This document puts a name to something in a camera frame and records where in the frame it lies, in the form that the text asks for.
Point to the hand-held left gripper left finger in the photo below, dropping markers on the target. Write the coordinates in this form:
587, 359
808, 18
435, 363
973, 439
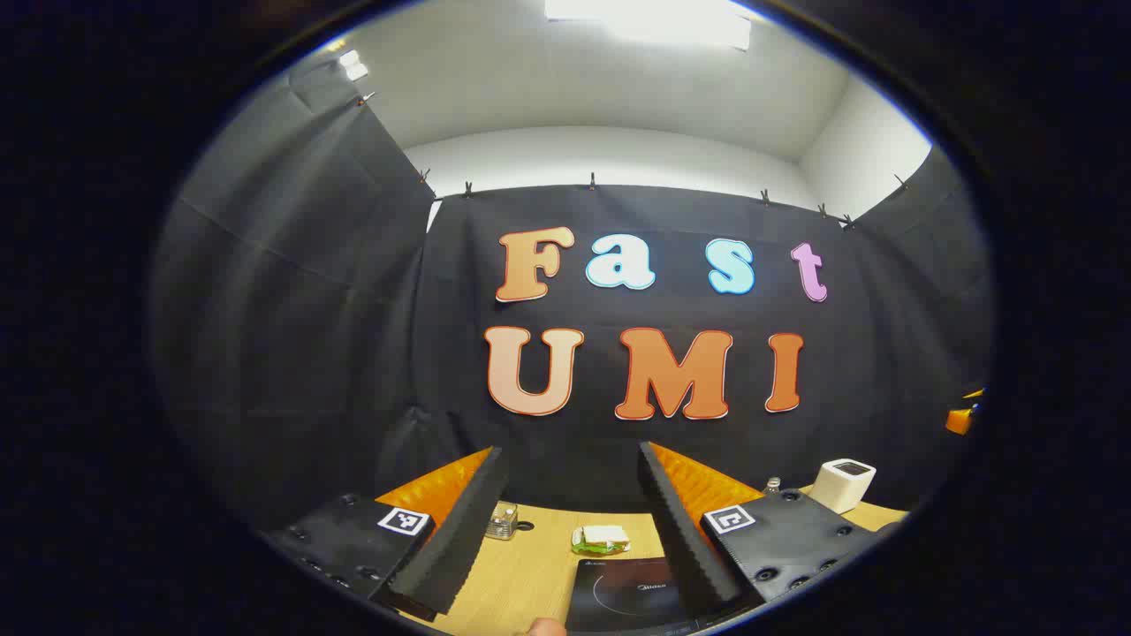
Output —
459, 539

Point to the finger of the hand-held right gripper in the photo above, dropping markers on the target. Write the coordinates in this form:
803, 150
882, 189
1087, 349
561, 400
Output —
960, 419

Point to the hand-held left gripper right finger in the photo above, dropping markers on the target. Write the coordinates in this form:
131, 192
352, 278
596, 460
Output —
685, 539

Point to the black induction cooktop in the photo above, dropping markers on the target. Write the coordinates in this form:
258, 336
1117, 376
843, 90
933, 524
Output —
618, 596

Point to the sandwich with lettuce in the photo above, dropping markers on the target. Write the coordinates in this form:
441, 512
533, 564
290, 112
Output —
603, 537

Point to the white box appliance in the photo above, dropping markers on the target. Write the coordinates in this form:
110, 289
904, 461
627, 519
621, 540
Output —
839, 486

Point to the black backdrop cloth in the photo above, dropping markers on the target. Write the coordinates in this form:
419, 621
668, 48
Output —
309, 309

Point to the row of cloth clips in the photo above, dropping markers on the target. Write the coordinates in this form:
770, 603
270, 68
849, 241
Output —
592, 182

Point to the small ceiling light panel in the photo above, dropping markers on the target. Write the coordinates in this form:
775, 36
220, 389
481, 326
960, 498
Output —
353, 65

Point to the large ceiling light panel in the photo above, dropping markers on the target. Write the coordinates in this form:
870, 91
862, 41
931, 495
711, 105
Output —
654, 19

